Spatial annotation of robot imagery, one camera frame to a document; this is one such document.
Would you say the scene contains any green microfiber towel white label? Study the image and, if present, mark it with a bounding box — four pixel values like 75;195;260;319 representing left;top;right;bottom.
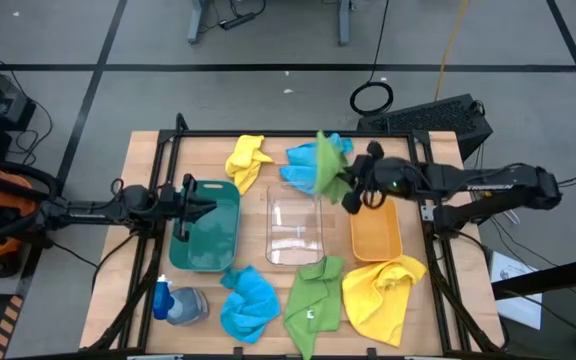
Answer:
282;255;347;360

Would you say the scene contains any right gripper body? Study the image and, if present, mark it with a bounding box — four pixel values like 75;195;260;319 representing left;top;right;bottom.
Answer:
341;140;389;215

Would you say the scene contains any small yellow microfiber towel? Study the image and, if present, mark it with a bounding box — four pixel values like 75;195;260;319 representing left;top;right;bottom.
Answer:
224;133;275;196

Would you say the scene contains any clear plastic basket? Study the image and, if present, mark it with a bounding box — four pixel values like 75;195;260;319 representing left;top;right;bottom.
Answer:
265;181;325;267

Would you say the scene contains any white paper sheet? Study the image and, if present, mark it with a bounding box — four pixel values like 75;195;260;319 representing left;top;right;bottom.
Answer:
489;249;544;331

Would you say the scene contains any yellow-orange plastic basket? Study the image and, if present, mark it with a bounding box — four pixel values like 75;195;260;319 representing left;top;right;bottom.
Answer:
349;197;404;263

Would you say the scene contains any black aluminium frame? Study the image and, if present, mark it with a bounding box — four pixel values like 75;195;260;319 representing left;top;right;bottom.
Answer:
85;112;507;360

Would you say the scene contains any black cable with coil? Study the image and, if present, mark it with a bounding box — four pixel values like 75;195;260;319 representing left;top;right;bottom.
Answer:
349;0;395;117

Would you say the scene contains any yellow cable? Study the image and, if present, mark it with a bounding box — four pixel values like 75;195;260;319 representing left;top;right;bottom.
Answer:
433;0;471;103

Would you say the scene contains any grey desk leg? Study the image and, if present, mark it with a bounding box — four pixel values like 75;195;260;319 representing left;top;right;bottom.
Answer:
336;0;354;47
187;0;208;45

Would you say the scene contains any blue microfiber towel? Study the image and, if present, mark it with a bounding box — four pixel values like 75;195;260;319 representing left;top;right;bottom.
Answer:
218;264;282;345
278;132;355;197

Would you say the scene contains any black beam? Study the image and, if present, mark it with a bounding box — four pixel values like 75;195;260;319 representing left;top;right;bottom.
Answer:
492;253;576;301

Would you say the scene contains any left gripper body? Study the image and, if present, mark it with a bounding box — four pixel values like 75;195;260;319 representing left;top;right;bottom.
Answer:
159;173;198;243

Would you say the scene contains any teal plastic basket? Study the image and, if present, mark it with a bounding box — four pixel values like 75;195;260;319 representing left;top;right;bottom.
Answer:
168;179;242;274

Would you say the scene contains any blue grey spray bottle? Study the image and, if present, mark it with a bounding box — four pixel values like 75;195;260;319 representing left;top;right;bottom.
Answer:
152;273;211;327

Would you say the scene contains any large yellow microfiber towel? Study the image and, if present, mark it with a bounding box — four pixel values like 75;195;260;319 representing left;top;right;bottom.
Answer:
341;253;428;348

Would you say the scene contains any black power strip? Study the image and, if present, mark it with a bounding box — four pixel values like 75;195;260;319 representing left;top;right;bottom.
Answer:
219;12;258;31

